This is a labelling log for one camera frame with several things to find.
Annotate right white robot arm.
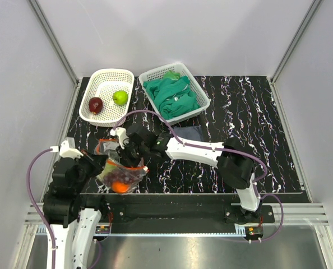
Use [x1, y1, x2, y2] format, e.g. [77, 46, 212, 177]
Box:
[113, 124, 262, 224]

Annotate green fake apple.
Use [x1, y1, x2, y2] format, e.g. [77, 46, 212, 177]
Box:
[113, 90, 128, 106]

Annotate clear zip top bag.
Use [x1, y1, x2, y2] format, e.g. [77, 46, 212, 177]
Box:
[94, 138, 149, 194]

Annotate left connector box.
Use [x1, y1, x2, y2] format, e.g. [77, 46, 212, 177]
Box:
[95, 224, 111, 234]

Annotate pale green fake cabbage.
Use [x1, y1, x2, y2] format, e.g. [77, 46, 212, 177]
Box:
[100, 162, 117, 178]

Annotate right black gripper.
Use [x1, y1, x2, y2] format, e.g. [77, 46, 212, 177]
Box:
[115, 140, 149, 172]

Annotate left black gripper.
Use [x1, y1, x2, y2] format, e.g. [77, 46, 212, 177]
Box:
[73, 147, 108, 191]

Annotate connector box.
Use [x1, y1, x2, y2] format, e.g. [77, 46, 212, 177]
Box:
[95, 224, 111, 234]
[246, 226, 263, 240]

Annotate orange fake fruit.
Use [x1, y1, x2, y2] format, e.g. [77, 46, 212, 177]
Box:
[111, 182, 130, 194]

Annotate dark red fake apple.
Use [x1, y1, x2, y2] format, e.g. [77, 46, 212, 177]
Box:
[89, 97, 103, 115]

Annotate white oval perforated basket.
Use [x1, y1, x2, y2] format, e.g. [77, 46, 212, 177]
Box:
[79, 68, 135, 127]

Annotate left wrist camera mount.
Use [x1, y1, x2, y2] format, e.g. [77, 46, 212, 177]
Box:
[59, 137, 83, 159]

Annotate grey folded towel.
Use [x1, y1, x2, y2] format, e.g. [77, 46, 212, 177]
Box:
[173, 126, 204, 142]

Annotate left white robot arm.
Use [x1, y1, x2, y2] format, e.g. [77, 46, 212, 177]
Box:
[43, 153, 108, 268]

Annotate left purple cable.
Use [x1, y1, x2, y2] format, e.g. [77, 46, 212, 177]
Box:
[26, 147, 61, 269]

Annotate black marble pattern mat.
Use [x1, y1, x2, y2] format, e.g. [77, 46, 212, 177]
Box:
[62, 76, 310, 203]

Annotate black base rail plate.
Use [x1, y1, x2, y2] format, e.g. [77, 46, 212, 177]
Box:
[83, 193, 275, 236]

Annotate right connector box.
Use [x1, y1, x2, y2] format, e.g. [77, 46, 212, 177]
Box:
[246, 226, 263, 240]

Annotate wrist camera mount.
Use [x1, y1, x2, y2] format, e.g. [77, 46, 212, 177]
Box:
[59, 137, 83, 159]
[110, 127, 130, 149]

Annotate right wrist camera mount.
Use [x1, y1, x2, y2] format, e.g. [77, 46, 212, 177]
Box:
[110, 127, 130, 149]

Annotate green cloth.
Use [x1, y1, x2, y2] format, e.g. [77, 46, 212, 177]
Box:
[143, 70, 200, 120]

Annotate white rectangular plastic basket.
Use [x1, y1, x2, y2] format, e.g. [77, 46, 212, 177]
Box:
[138, 62, 210, 126]

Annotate purple fake grapes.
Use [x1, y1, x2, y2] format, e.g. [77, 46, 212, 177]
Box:
[103, 170, 139, 187]

